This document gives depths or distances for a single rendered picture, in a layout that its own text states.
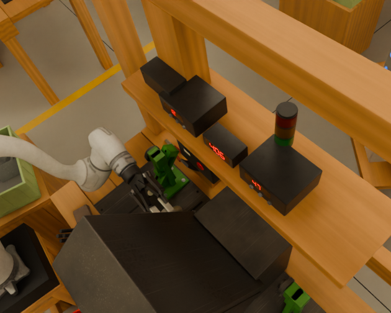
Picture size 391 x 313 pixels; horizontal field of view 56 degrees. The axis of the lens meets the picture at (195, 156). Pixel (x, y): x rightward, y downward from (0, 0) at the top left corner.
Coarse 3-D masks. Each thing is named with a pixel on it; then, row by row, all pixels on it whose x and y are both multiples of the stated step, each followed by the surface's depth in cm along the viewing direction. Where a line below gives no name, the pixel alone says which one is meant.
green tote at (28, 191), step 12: (0, 132) 201; (12, 132) 202; (24, 168) 190; (24, 180) 180; (36, 180) 200; (12, 192) 181; (24, 192) 185; (36, 192) 190; (0, 204) 183; (12, 204) 188; (24, 204) 192; (0, 216) 189
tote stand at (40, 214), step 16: (48, 176) 216; (48, 192) 196; (32, 208) 192; (48, 208) 199; (0, 224) 189; (16, 224) 194; (32, 224) 201; (48, 224) 209; (64, 224) 217; (48, 240) 221
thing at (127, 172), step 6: (132, 168) 137; (138, 168) 139; (126, 174) 136; (132, 174) 136; (138, 174) 137; (126, 180) 137; (132, 180) 139; (144, 180) 137; (132, 186) 140; (138, 186) 138
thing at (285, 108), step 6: (282, 102) 86; (288, 102) 86; (276, 108) 86; (282, 108) 85; (288, 108) 85; (294, 108) 85; (276, 114) 86; (282, 114) 84; (288, 114) 84; (294, 114) 84; (276, 120) 87; (282, 120) 85; (288, 120) 84; (294, 120) 85; (282, 126) 87; (288, 126) 86
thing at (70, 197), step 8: (72, 184) 182; (56, 192) 181; (64, 192) 181; (72, 192) 180; (80, 192) 179; (56, 200) 179; (64, 200) 178; (72, 200) 178; (80, 200) 177; (88, 200) 176; (64, 208) 176; (72, 208) 175; (64, 216) 174; (72, 216) 173; (72, 224) 171
